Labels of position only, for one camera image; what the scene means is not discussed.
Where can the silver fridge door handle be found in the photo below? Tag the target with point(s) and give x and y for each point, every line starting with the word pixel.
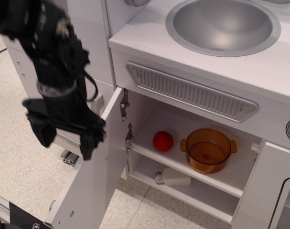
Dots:
pixel 97 104

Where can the red toy tomato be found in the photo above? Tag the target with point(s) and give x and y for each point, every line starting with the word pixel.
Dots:
pixel 163 141

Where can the white toy bottle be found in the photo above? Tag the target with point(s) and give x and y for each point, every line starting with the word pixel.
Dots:
pixel 172 177

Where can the upper metal door hinge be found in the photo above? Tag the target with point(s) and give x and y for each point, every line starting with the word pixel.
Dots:
pixel 124 104

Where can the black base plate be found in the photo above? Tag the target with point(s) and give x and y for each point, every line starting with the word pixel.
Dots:
pixel 25 220

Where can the metal door hinge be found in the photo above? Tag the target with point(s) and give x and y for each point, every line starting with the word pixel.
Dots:
pixel 124 104
pixel 129 138

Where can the silver fridge nameplate emblem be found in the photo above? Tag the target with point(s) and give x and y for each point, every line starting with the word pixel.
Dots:
pixel 65 141

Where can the white toy kitchen cabinet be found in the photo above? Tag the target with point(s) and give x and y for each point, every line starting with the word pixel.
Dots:
pixel 253 190

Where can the silver round sink bowl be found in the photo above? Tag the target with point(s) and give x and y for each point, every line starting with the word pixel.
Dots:
pixel 223 28

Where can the silver faucet base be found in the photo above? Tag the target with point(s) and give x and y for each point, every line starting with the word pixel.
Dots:
pixel 137 3

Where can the white toy fridge unit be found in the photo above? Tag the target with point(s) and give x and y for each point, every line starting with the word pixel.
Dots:
pixel 89 20

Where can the amber transparent pot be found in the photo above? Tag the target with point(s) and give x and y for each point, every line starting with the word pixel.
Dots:
pixel 207 150

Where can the lower metal door hinge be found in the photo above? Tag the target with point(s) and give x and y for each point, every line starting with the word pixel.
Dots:
pixel 129 138

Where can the aluminium extrusion rail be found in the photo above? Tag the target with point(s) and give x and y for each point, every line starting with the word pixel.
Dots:
pixel 69 157

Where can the grey ribbed vent panel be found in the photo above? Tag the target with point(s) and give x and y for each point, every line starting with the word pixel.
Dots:
pixel 193 94

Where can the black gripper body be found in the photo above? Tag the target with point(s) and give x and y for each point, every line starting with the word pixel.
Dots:
pixel 66 108

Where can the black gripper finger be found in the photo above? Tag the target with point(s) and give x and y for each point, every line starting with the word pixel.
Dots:
pixel 87 144
pixel 43 130

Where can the white cabinet door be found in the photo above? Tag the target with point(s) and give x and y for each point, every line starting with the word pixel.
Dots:
pixel 86 195

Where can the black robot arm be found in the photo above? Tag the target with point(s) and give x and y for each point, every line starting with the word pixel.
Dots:
pixel 48 38

